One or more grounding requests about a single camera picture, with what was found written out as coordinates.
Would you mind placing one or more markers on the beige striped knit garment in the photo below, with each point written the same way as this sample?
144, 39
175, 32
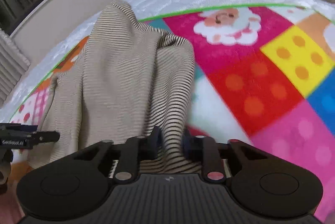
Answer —
129, 78

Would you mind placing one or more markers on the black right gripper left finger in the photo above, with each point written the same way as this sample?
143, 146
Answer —
121, 162

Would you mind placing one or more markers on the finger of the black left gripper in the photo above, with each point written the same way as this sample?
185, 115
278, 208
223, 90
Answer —
46, 136

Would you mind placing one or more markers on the white pleated curtain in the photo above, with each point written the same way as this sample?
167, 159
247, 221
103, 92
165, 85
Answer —
13, 65

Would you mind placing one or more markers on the white quilted bed cover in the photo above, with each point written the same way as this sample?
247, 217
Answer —
49, 42

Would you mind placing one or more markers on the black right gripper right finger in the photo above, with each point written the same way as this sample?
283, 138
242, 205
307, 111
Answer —
219, 161

